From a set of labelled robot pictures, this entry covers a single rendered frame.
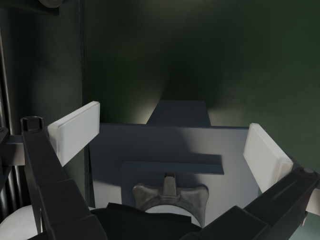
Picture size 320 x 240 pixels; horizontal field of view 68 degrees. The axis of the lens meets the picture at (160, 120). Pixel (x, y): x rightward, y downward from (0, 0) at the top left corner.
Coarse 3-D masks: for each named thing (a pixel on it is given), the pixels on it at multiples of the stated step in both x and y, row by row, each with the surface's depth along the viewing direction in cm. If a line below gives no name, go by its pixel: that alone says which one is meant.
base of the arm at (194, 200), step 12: (168, 180) 53; (144, 192) 56; (156, 192) 56; (168, 192) 53; (180, 192) 55; (192, 192) 55; (204, 192) 55; (144, 204) 56; (156, 204) 53; (168, 204) 52; (180, 204) 52; (192, 204) 54; (204, 204) 55; (204, 216) 56
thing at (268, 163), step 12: (252, 132) 19; (264, 132) 17; (252, 144) 18; (264, 144) 16; (276, 144) 15; (252, 156) 18; (264, 156) 15; (276, 156) 14; (252, 168) 17; (264, 168) 15; (276, 168) 13; (288, 168) 13; (264, 180) 15; (276, 180) 13
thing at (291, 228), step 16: (288, 176) 12; (304, 176) 12; (272, 192) 10; (288, 192) 10; (304, 192) 11; (240, 208) 8; (256, 208) 9; (272, 208) 9; (288, 208) 9; (304, 208) 12; (208, 224) 7; (224, 224) 7; (240, 224) 7; (256, 224) 8; (272, 224) 8; (288, 224) 10
